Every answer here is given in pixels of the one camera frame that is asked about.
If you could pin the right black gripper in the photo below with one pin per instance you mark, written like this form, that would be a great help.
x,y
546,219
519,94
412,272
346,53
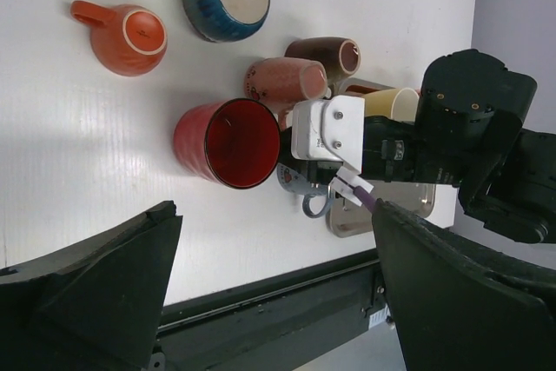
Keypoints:
x,y
389,154

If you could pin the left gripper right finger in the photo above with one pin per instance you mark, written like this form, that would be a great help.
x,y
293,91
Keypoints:
x,y
459,305

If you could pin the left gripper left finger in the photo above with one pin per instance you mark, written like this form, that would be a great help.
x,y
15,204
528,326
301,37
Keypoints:
x,y
94,305

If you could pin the yellow mug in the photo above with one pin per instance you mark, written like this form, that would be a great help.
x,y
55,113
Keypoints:
x,y
396,104

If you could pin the grey-blue mug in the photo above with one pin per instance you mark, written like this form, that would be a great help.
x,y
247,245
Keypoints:
x,y
295,183

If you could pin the red mug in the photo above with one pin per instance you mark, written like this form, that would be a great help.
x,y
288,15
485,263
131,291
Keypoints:
x,y
235,143

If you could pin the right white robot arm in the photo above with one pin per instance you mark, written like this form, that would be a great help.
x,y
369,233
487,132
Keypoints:
x,y
464,128

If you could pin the brown striped mug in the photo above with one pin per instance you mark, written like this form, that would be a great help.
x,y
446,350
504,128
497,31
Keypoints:
x,y
339,56

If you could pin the pink mug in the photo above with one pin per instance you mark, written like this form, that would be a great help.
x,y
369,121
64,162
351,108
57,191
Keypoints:
x,y
281,82

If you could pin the small orange cup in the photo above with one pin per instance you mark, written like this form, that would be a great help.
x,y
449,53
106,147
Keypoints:
x,y
127,39

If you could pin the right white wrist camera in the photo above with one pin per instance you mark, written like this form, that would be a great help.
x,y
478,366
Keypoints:
x,y
329,130

